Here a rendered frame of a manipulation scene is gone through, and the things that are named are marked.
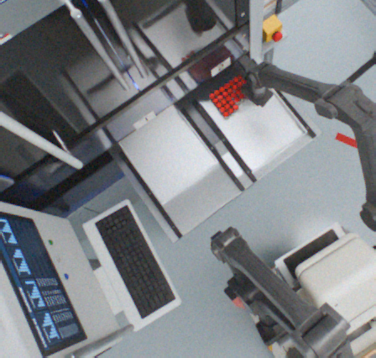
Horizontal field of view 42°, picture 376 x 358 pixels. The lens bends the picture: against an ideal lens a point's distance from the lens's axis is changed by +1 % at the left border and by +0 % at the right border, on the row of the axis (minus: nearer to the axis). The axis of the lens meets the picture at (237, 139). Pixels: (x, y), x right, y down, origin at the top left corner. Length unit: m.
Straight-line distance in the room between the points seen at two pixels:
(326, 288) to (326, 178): 1.50
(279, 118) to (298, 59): 1.11
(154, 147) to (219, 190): 0.30
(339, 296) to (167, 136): 0.92
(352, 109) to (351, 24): 1.89
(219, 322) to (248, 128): 1.19
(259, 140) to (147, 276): 0.65
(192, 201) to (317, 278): 0.67
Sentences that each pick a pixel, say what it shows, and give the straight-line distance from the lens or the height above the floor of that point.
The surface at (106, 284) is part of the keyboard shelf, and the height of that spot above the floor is 0.80.
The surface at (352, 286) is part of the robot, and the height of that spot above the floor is 1.39.
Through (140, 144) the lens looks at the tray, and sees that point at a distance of 1.89.
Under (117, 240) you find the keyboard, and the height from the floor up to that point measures 0.82.
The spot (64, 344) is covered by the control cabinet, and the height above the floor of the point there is 1.35.
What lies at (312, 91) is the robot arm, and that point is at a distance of 1.31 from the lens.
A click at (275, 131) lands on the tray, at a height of 0.88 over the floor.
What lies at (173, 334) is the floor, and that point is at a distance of 2.71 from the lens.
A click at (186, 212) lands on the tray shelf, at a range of 1.81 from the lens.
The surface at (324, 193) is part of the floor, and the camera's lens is 2.73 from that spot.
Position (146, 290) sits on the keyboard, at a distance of 1.88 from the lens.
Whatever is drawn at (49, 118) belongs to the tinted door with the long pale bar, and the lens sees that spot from 1.42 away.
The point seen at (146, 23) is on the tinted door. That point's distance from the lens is 1.30.
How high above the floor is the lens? 2.67
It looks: 75 degrees down
